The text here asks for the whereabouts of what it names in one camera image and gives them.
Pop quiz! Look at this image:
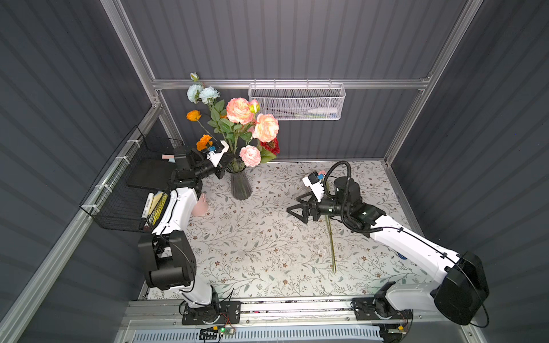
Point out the small pink carnation stem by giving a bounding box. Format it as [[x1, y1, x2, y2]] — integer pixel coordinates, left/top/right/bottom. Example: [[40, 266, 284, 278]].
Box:
[[317, 170, 338, 274]]

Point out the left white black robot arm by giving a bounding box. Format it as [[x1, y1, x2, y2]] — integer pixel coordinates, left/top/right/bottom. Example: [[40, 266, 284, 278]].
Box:
[[138, 141, 231, 324]]

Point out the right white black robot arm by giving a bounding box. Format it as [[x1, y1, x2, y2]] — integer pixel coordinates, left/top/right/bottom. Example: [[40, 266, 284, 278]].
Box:
[[287, 172, 490, 325]]

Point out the dark glass vase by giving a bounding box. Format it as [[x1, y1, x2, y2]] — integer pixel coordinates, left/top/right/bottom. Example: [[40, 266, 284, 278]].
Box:
[[227, 159, 252, 200]]

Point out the pink peony flower stem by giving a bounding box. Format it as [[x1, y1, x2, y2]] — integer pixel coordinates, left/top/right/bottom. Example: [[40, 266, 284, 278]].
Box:
[[240, 145, 276, 168]]

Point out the pink pen cup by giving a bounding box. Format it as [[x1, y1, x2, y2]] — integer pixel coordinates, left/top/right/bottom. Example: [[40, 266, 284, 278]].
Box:
[[192, 194, 209, 217]]

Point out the red zinnia flower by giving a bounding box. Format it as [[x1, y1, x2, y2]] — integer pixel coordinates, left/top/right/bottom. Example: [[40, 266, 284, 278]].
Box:
[[260, 138, 280, 156]]

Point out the orange flower stem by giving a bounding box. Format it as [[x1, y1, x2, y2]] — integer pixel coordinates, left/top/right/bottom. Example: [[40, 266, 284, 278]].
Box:
[[186, 110, 230, 152]]

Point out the yellow highlighter pack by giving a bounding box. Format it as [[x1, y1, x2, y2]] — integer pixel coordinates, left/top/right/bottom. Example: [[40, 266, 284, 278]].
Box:
[[147, 192, 170, 228]]

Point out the light blue flower stem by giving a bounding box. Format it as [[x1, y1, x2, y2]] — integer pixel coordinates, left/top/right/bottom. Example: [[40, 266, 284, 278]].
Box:
[[186, 72, 225, 126]]

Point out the white tube in basket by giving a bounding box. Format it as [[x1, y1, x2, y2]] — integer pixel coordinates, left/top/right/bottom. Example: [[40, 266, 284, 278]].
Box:
[[307, 107, 338, 118]]

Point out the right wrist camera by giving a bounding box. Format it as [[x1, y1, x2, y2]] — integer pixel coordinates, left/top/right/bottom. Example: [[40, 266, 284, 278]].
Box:
[[303, 171, 326, 202]]

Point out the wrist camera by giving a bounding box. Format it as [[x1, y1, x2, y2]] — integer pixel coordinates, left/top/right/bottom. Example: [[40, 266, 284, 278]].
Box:
[[303, 171, 326, 202], [207, 140, 230, 167]]

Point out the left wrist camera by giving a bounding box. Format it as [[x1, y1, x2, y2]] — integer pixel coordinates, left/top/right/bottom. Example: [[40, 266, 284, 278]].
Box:
[[207, 140, 230, 167]]

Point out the white wire wall basket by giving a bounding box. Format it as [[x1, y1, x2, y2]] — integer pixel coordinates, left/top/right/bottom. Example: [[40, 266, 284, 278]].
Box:
[[248, 81, 346, 121]]

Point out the black wire wall basket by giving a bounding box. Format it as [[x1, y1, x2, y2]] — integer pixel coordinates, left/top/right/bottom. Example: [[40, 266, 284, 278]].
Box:
[[80, 127, 184, 232]]

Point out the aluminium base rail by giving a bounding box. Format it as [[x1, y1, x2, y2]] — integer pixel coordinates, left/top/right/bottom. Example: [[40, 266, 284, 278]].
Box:
[[114, 296, 486, 342]]

